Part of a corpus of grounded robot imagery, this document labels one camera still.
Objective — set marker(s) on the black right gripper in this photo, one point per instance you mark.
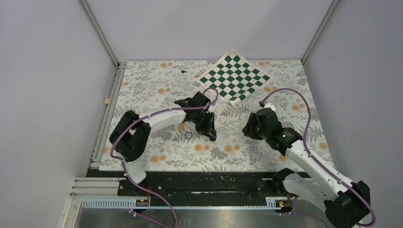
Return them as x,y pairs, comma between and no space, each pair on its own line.
248,129

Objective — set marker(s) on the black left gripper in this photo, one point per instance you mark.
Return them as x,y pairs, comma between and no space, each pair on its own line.
207,129

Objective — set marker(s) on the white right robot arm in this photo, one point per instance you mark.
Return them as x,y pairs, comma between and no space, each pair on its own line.
344,202

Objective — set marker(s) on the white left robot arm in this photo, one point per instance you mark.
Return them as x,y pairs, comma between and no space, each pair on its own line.
130,136

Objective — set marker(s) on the blue poker chip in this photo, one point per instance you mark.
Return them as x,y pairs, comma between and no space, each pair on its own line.
188,135

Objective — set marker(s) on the green white chessboard mat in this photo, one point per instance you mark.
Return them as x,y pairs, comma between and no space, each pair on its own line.
234,77

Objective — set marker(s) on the floral table mat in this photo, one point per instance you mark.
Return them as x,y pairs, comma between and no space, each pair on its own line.
149,86

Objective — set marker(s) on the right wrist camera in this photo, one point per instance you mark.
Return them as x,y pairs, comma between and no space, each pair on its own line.
270,105

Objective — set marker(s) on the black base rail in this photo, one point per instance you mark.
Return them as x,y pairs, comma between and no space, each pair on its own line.
199,188

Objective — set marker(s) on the white cable duct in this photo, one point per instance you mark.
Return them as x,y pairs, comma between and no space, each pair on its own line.
104,203

